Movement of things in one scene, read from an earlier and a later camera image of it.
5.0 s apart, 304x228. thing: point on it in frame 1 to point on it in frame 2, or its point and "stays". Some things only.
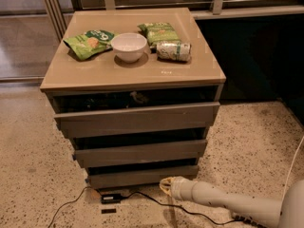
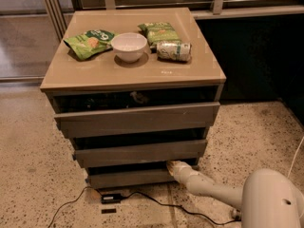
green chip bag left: (90, 43) stays
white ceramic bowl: (128, 47) stays
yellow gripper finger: (166, 180) to (173, 164)
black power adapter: (110, 199) stays
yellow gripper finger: (165, 189) to (171, 171)
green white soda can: (174, 50) stays
